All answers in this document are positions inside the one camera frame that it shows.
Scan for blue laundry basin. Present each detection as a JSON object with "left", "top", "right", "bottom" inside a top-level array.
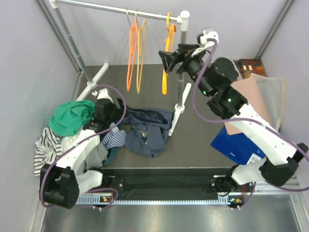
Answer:
[{"left": 102, "top": 147, "right": 117, "bottom": 166}]

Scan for brown book stack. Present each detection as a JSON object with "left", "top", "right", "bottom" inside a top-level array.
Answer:
[{"left": 234, "top": 59, "right": 267, "bottom": 79}]

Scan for yellow orange plastic hanger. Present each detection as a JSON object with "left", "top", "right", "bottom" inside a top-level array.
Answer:
[{"left": 162, "top": 13, "right": 177, "bottom": 95}]

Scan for navy blue tank top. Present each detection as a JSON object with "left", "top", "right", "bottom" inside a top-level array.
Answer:
[{"left": 123, "top": 107, "right": 174, "bottom": 158}]

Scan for grey slotted cable duct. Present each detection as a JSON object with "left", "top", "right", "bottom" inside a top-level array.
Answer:
[{"left": 76, "top": 194, "right": 231, "bottom": 205}]

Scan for silver white clothes rack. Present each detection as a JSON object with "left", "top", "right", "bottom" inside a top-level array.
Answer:
[{"left": 49, "top": 0, "right": 192, "bottom": 136}]

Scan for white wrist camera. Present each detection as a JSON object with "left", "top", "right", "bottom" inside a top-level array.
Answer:
[
  {"left": 197, "top": 28, "right": 219, "bottom": 49},
  {"left": 92, "top": 88, "right": 113, "bottom": 102}
]

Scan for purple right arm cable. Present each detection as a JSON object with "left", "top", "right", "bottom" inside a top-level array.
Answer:
[{"left": 192, "top": 38, "right": 309, "bottom": 192}]

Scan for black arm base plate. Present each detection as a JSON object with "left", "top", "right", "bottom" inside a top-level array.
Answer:
[{"left": 99, "top": 167, "right": 253, "bottom": 200}]

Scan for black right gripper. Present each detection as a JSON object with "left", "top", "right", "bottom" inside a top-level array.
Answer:
[{"left": 158, "top": 44, "right": 212, "bottom": 98}]

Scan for orange velvet hanger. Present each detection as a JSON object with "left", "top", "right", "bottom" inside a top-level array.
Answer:
[{"left": 126, "top": 11, "right": 139, "bottom": 91}]

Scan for blue white striped shirt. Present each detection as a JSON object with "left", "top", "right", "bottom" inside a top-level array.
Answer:
[{"left": 101, "top": 130, "right": 127, "bottom": 150}]

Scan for tan yellow velvet hanger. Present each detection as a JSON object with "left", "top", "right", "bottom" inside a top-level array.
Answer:
[{"left": 136, "top": 19, "right": 147, "bottom": 94}]

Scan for black white striped shirt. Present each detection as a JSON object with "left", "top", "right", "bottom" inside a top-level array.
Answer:
[{"left": 34, "top": 127, "right": 62, "bottom": 176}]

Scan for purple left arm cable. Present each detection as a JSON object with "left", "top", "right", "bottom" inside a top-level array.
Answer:
[{"left": 40, "top": 84, "right": 127, "bottom": 208}]

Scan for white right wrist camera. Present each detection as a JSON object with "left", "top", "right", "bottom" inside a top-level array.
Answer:
[{"left": 197, "top": 28, "right": 219, "bottom": 49}]

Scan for translucent plastic folder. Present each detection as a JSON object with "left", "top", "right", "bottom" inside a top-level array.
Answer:
[{"left": 250, "top": 73, "right": 287, "bottom": 131}]

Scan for green garment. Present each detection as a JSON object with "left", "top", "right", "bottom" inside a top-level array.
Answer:
[{"left": 48, "top": 100, "right": 95, "bottom": 137}]

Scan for pink folder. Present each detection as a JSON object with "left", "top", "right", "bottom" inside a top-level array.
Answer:
[{"left": 231, "top": 77, "right": 273, "bottom": 124}]

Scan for blue clipboard folder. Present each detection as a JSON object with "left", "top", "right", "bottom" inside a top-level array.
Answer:
[{"left": 211, "top": 126, "right": 266, "bottom": 165}]

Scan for grey white garment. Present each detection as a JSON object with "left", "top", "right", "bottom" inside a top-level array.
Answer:
[{"left": 60, "top": 129, "right": 108, "bottom": 173}]

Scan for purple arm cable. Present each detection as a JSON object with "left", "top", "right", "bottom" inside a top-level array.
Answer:
[
  {"left": 192, "top": 38, "right": 309, "bottom": 192},
  {"left": 40, "top": 84, "right": 127, "bottom": 208}
]

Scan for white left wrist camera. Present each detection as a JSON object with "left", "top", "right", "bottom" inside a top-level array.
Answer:
[{"left": 92, "top": 88, "right": 113, "bottom": 102}]

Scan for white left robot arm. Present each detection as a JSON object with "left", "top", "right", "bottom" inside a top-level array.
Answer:
[{"left": 39, "top": 85, "right": 127, "bottom": 209}]

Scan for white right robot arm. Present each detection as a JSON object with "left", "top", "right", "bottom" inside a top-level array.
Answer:
[{"left": 158, "top": 44, "right": 308, "bottom": 191}]

